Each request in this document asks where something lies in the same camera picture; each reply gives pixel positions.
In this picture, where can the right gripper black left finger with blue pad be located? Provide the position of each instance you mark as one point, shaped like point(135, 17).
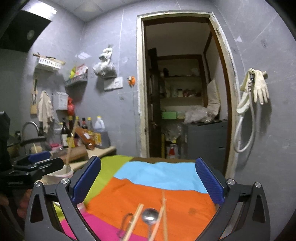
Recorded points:
point(42, 222)

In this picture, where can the silver metal spoon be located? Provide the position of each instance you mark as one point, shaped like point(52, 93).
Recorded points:
point(149, 216)

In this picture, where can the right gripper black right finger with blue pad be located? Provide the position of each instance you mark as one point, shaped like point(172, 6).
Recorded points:
point(243, 211)

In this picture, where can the white wall box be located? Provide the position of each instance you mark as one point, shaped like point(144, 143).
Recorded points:
point(60, 101)

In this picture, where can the white wall socket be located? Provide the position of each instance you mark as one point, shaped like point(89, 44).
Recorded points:
point(113, 83)

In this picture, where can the green box on shelf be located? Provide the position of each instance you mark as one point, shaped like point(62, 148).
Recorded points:
point(169, 115)

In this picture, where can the black range hood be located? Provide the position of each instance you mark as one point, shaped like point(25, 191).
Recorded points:
point(23, 31)

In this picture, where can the wooden knife holder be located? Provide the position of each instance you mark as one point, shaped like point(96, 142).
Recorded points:
point(33, 101)

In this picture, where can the grey cabinet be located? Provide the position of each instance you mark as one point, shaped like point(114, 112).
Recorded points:
point(205, 140)

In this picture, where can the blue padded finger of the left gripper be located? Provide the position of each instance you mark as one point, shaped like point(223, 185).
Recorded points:
point(45, 155)

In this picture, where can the white plastic utensil holder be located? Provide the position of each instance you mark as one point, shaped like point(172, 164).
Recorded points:
point(57, 176)

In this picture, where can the wooden chopstick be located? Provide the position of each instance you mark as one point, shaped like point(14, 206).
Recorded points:
point(165, 229)
point(131, 227)
point(156, 224)

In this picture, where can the red plastic bag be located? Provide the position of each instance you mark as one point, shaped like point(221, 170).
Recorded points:
point(70, 107)

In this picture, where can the cream rubber glove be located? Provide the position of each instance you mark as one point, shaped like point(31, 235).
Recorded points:
point(260, 90)

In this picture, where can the grey wall shelf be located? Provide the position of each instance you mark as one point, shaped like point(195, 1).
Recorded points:
point(77, 80)

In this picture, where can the clear plastic bag on cabinet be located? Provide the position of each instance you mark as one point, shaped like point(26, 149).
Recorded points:
point(198, 114)

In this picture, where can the chrome kitchen faucet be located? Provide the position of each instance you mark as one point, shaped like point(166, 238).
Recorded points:
point(31, 129)

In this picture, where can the red spray bottle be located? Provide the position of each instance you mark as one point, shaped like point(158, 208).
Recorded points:
point(172, 154)

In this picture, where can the multicoloured striped cloth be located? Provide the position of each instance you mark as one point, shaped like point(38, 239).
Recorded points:
point(124, 182)

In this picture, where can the white pillow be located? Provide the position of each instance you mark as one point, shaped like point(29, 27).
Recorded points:
point(214, 101)

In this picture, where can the dark sauce bottle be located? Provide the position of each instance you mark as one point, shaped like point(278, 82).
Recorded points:
point(64, 134)

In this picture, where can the clear oil jug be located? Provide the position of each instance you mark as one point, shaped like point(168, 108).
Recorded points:
point(99, 124)

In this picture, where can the white wall rack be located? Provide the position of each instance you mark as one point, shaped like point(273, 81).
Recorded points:
point(48, 63)

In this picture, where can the hanging beige towel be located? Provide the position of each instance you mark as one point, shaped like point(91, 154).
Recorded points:
point(45, 111)

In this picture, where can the white plastic bag on wall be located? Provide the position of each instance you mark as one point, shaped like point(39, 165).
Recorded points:
point(105, 68)

